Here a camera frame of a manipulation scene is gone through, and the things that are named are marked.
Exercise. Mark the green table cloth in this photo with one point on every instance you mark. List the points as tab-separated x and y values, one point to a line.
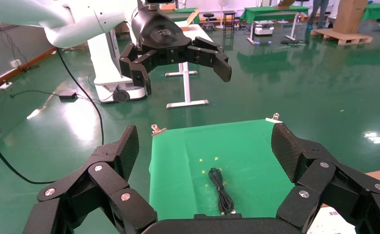
183	181

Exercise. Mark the white desk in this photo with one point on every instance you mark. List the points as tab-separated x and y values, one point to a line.
186	84

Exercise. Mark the standing person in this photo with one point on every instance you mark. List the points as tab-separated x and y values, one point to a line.
319	9

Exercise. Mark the white robot chassis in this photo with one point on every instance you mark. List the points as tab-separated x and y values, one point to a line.
263	29

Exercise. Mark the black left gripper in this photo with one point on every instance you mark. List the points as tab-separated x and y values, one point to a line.
160	32

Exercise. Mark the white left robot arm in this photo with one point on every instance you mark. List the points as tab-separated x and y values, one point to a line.
80	25

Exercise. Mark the tall brown cardboard box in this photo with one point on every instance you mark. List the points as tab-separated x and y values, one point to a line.
349	16

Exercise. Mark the black power adapter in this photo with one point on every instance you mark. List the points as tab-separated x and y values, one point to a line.
67	95

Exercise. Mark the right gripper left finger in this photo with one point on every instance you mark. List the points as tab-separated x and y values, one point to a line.
105	181

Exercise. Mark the black round stool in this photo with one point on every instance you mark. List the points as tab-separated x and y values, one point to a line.
208	16

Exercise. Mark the white power strip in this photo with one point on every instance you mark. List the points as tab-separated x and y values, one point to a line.
5	85

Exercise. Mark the silver binder clip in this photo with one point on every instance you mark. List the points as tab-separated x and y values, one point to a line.
275	117
157	130

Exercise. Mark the white wall outlet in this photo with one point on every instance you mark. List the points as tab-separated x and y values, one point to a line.
16	63

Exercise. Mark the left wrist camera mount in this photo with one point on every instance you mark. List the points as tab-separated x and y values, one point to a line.
154	2

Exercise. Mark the white standing fan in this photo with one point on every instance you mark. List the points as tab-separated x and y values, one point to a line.
223	4

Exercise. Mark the black square stool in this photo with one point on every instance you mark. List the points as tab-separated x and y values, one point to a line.
229	13

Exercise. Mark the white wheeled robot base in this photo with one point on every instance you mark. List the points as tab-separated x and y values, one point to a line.
105	64

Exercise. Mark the wooden pallet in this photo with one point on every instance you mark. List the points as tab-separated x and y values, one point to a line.
341	37

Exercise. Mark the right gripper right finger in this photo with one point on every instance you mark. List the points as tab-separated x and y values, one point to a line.
322	181

